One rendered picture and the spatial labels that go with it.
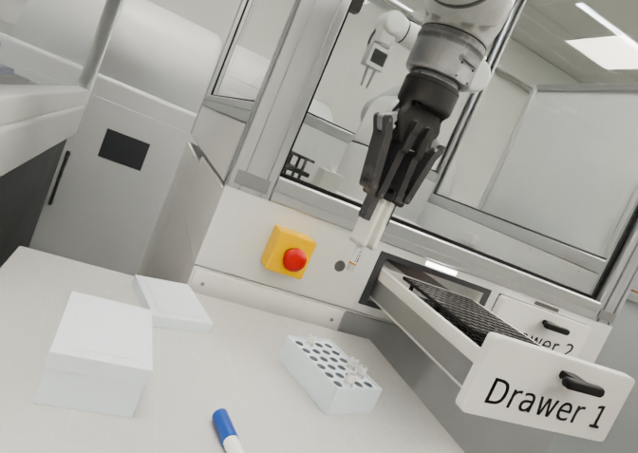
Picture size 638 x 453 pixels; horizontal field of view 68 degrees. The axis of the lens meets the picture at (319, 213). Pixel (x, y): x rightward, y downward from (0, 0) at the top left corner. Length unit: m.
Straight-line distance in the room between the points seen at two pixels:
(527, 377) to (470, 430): 0.56
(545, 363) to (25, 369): 0.61
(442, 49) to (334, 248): 0.42
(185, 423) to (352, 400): 0.23
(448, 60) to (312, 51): 0.27
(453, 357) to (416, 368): 0.35
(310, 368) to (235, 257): 0.27
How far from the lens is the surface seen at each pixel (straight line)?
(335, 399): 0.63
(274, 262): 0.80
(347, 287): 0.92
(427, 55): 0.63
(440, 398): 1.16
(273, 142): 0.80
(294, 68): 0.81
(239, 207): 0.81
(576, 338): 1.30
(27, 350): 0.57
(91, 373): 0.48
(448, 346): 0.74
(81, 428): 0.48
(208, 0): 4.10
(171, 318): 0.67
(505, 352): 0.68
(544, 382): 0.75
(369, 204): 0.63
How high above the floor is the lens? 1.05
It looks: 6 degrees down
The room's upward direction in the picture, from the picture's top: 23 degrees clockwise
